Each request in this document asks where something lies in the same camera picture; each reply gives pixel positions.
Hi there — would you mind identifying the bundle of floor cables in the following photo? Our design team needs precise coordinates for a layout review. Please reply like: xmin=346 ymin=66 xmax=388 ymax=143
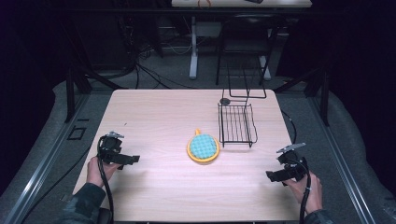
xmin=133 ymin=46 xmax=199 ymax=91

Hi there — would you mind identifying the white desk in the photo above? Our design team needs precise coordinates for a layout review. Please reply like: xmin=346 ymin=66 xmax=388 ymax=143
xmin=170 ymin=0 xmax=313 ymax=80

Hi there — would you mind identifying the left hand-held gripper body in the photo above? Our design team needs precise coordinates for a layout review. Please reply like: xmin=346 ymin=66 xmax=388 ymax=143
xmin=97 ymin=131 xmax=125 ymax=165

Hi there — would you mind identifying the person's left hand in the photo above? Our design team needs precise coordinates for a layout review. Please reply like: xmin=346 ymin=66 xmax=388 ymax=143
xmin=86 ymin=156 xmax=121 ymax=189

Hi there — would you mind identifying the aluminium rail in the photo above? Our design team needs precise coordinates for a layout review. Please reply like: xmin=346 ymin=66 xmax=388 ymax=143
xmin=0 ymin=92 xmax=92 ymax=224
xmin=306 ymin=92 xmax=378 ymax=224

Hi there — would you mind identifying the yellow round scrubber blue pad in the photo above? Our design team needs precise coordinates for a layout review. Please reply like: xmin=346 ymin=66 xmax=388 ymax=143
xmin=186 ymin=128 xmax=220 ymax=164

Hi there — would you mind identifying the thin black cable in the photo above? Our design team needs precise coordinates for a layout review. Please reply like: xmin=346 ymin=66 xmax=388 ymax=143
xmin=280 ymin=109 xmax=298 ymax=145

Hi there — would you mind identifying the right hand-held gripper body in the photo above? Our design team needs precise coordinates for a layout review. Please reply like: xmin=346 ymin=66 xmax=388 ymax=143
xmin=276 ymin=142 xmax=310 ymax=183

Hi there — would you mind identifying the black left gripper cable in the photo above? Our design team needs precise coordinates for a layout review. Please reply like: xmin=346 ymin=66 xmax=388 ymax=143
xmin=96 ymin=135 xmax=115 ymax=224

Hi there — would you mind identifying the person's right hand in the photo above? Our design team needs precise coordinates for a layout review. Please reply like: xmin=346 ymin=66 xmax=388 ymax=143
xmin=282 ymin=170 xmax=324 ymax=216

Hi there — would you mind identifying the black chair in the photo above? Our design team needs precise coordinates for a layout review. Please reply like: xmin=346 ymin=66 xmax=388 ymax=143
xmin=215 ymin=13 xmax=276 ymax=87

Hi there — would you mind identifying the black metal stand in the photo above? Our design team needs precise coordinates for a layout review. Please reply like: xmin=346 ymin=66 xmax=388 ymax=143
xmin=63 ymin=60 xmax=129 ymax=124
xmin=273 ymin=65 xmax=331 ymax=127

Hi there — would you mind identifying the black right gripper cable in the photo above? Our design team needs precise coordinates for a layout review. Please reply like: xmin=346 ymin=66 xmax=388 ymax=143
xmin=289 ymin=159 xmax=313 ymax=224

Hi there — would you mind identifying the black wire rack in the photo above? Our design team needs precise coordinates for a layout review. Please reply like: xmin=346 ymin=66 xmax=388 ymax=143
xmin=217 ymin=63 xmax=268 ymax=149

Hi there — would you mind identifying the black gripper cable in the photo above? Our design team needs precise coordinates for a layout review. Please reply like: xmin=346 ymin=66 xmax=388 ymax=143
xmin=96 ymin=135 xmax=115 ymax=224
xmin=289 ymin=159 xmax=313 ymax=224

